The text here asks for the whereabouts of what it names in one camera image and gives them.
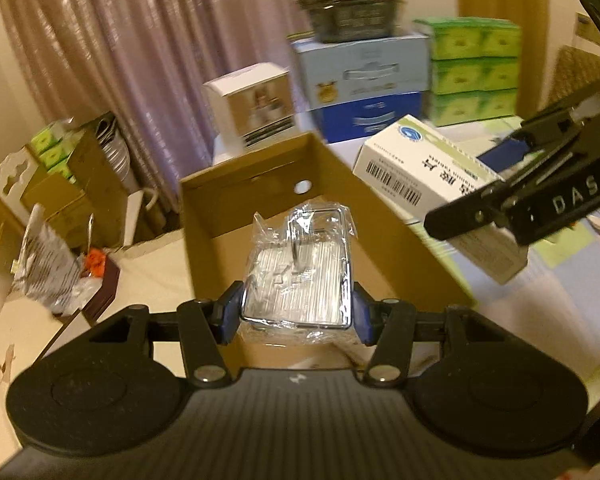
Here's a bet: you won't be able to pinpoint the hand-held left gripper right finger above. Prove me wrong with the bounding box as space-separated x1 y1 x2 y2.
351 283 509 388

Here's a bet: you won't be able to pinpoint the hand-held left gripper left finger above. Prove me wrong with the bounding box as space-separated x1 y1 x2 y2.
86 281 246 388

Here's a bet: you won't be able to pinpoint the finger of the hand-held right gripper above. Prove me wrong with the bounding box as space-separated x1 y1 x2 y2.
477 90 600 174
424 179 527 243

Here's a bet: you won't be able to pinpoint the plastic metal wire rack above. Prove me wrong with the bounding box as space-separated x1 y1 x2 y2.
240 201 362 348

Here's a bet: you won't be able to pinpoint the white medicine box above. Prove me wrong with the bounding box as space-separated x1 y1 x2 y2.
352 114 529 286

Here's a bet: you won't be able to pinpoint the checked cloth covered desktop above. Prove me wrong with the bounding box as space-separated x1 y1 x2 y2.
212 110 600 411

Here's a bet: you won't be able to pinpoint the stack of green tissue packs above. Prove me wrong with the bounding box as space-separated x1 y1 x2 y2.
412 16 524 127

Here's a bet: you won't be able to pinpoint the yellow quilted cushion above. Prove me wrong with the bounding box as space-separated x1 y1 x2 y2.
544 44 600 122

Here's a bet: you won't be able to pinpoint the dark brown wooden box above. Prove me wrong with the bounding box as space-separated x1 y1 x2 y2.
76 255 122 327

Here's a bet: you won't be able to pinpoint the small orange object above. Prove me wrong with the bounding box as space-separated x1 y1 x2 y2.
84 249 107 277

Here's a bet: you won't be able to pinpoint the golden curtain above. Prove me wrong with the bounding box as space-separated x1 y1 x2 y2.
452 0 552 117

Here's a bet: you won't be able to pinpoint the blue and white carton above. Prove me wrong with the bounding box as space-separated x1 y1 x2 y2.
292 31 432 144

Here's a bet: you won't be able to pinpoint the brown cardboard storage box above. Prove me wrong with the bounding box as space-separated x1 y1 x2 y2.
22 127 132 248

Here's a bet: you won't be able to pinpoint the silver printed foil bag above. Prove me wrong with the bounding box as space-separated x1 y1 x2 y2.
9 204 89 317

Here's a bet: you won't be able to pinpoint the black printed box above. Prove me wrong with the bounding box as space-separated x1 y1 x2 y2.
298 0 404 44

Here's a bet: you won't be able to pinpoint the stack of metal bowls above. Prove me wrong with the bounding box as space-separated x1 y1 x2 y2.
92 112 132 197

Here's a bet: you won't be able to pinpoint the white box with photo print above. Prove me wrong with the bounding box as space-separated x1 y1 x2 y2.
202 62 297 152

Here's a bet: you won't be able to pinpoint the green packs in cardboard box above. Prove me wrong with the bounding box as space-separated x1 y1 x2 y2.
29 121 82 182

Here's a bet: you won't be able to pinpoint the shiny brown curtain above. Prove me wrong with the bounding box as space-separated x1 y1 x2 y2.
0 0 331 211

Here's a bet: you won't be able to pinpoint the white cardboard carry handle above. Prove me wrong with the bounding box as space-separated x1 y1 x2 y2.
0 149 37 227

